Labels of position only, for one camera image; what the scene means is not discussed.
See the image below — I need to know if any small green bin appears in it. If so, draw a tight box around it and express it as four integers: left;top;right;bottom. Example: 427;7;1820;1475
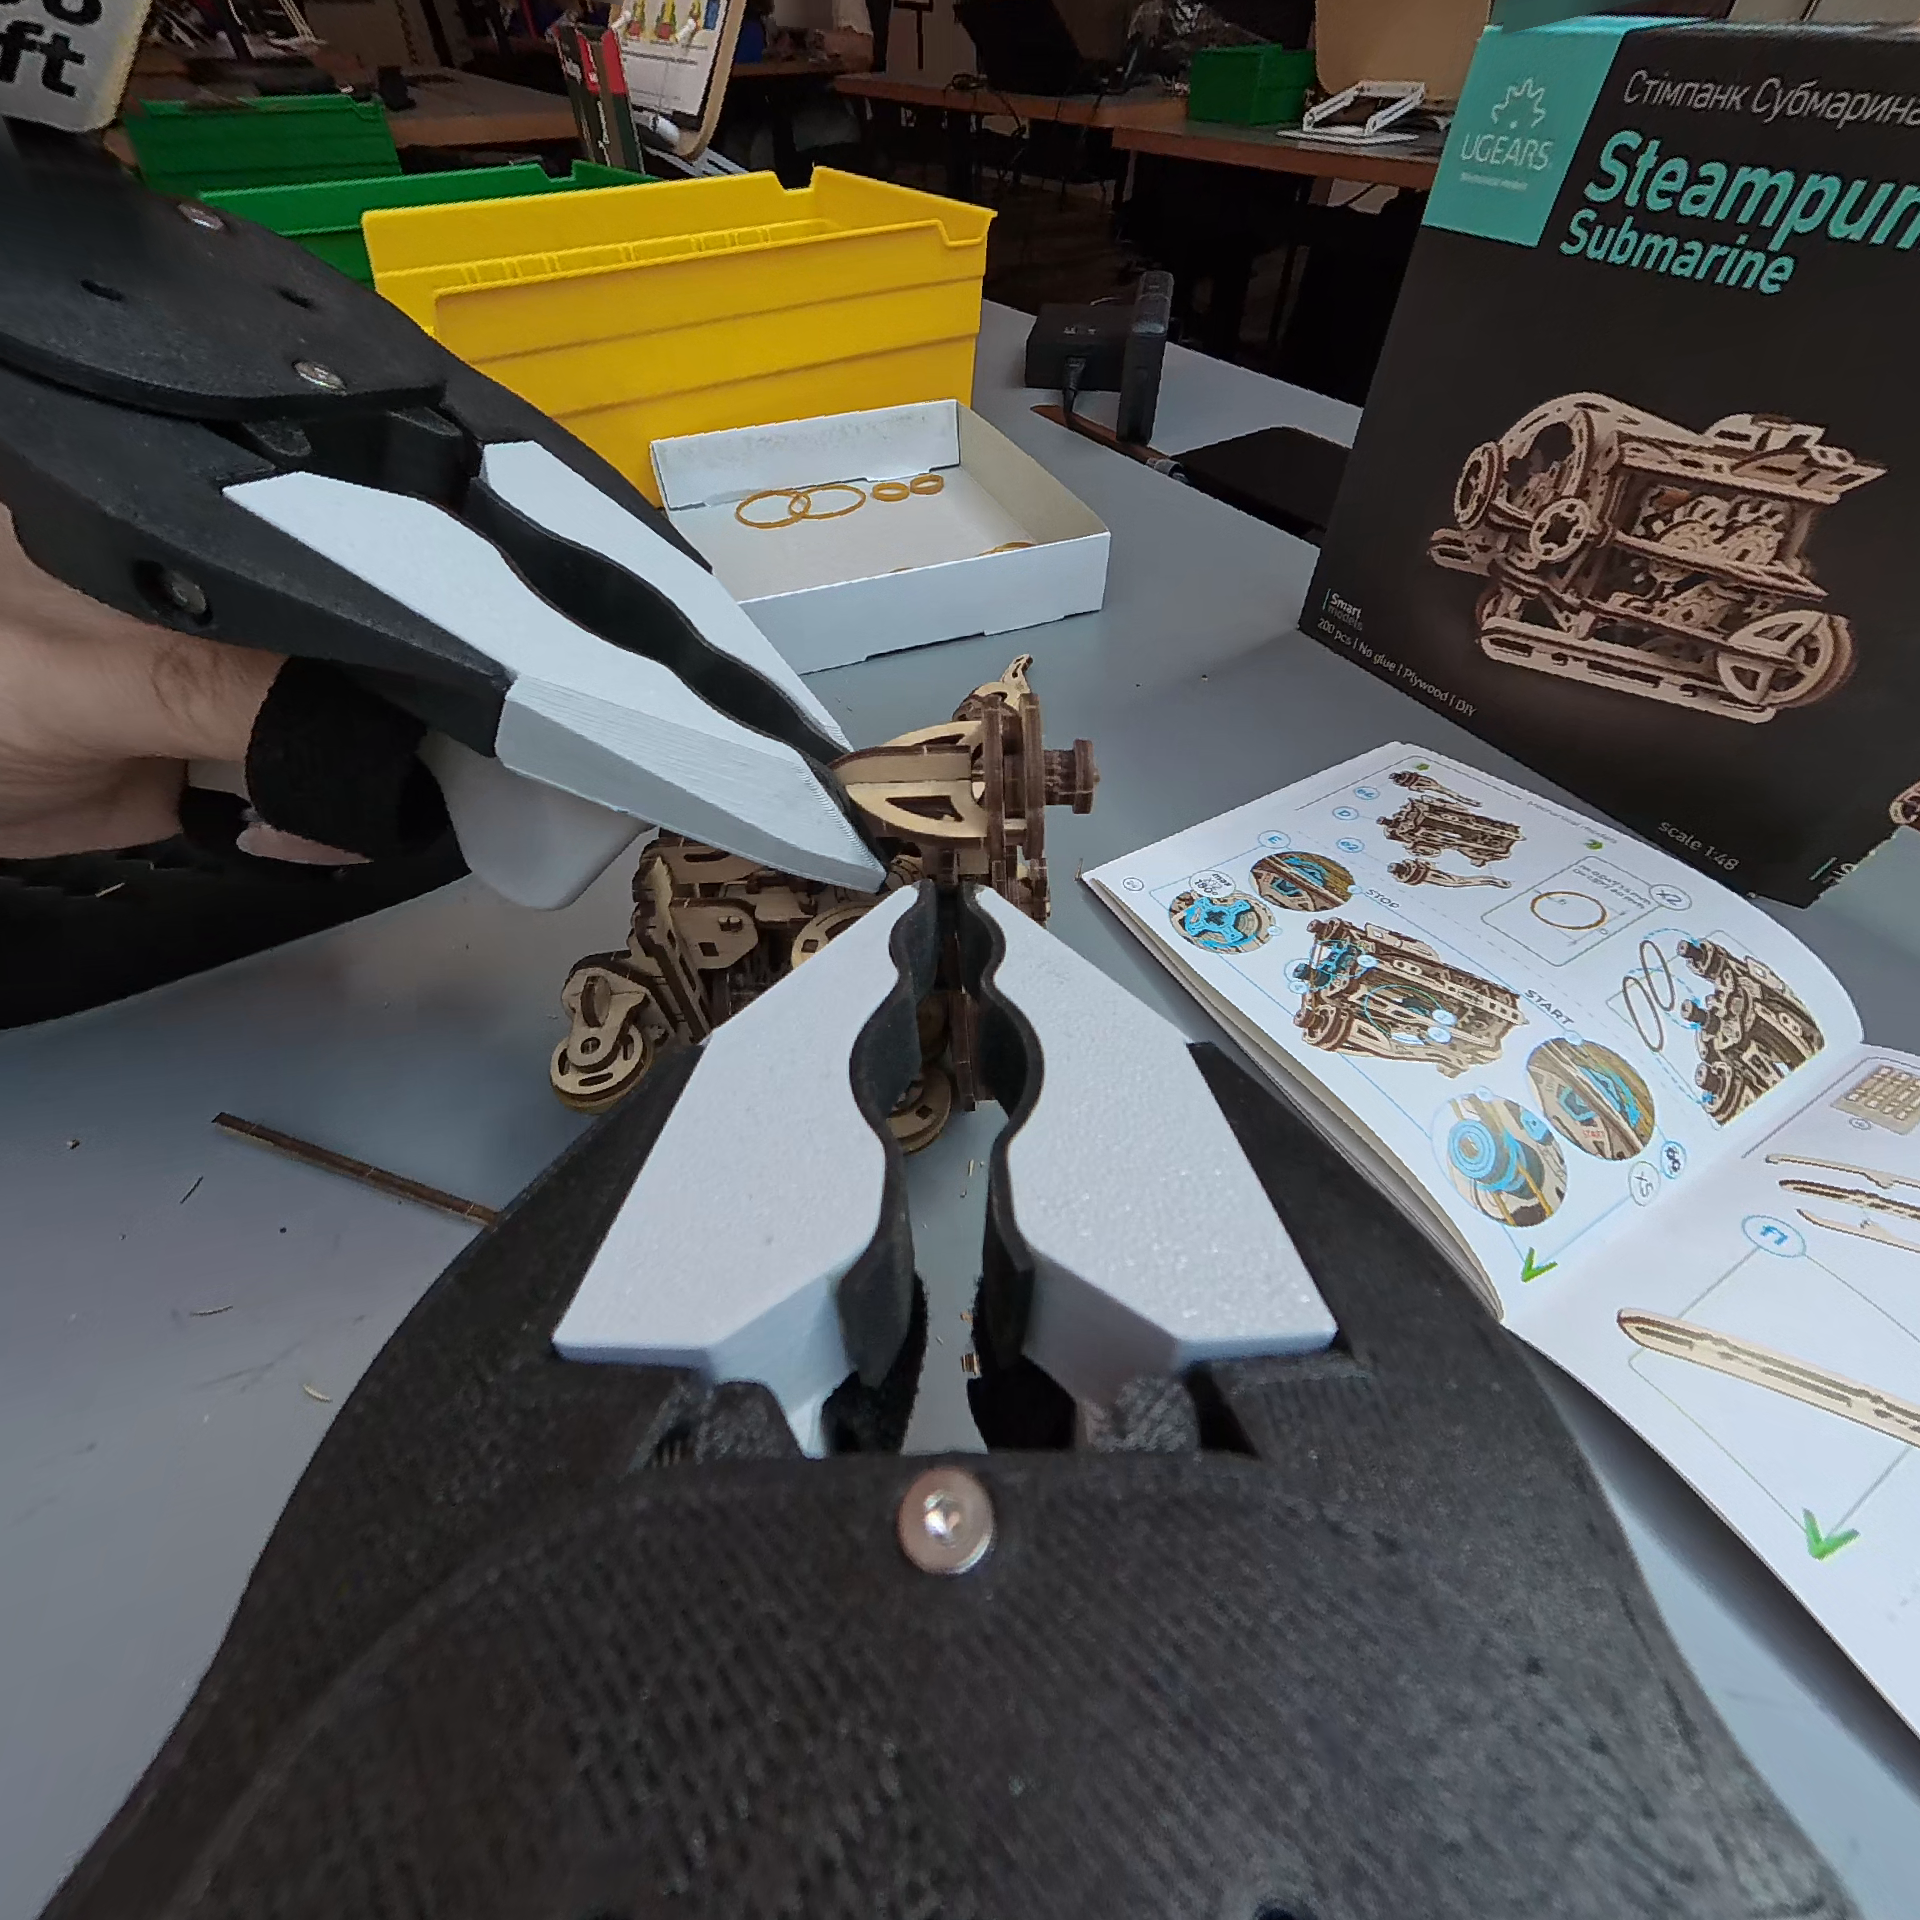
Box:
1168;43;1321;131

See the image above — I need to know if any instruction booklet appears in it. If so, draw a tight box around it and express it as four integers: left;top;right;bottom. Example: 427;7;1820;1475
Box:
1079;740;1920;1741

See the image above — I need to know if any small wooden model part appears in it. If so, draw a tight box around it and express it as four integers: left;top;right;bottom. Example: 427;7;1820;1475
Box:
829;656;1105;888

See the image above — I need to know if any white cardboard tray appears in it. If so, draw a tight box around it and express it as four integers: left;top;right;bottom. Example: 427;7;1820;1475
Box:
647;397;1114;677

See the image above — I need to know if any black model kit box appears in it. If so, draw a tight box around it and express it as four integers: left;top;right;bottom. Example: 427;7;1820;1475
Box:
1296;0;1920;911

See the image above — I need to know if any black flat device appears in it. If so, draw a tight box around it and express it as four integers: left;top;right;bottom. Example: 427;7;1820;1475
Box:
1170;424;1363;543

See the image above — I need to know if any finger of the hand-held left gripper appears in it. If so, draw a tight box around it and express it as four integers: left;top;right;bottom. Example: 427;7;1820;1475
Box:
479;440;859;755
224;470;889;911

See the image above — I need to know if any yellow plastic bin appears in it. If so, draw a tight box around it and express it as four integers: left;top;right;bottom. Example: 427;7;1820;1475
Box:
363;165;1000;325
432;246;981;455

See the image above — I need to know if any white frame part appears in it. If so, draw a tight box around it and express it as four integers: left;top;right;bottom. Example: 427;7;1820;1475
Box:
1298;80;1431;139

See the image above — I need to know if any green plastic bin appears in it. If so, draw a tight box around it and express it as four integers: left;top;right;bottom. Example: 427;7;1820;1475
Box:
200;163;657;283
123;93;405;202

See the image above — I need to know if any brown pencil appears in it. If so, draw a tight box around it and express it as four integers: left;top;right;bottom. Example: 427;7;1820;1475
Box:
1071;410;1192;484

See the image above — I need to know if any wooden model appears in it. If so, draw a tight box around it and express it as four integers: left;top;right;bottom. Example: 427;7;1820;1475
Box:
546;831;1051;1162

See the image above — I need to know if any standing sign board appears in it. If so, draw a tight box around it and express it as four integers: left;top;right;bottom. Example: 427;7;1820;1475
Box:
613;0;753;156

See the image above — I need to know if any wooden background table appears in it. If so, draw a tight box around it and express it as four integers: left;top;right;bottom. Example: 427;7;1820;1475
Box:
829;67;1450;195

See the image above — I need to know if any thin wooden strip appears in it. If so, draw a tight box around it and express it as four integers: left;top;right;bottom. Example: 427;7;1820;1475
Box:
211;1111;505;1226

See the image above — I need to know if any black power adapter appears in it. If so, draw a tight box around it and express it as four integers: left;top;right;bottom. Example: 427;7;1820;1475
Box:
1025;270;1178;440

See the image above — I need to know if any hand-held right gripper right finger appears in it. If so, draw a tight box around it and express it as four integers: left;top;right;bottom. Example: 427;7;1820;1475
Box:
945;882;1340;1422

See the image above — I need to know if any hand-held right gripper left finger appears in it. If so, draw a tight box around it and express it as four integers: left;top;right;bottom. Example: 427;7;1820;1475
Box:
552;882;939;1460

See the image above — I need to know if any person's left hand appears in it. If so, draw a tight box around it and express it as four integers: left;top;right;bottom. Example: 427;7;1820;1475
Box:
0;503;369;866

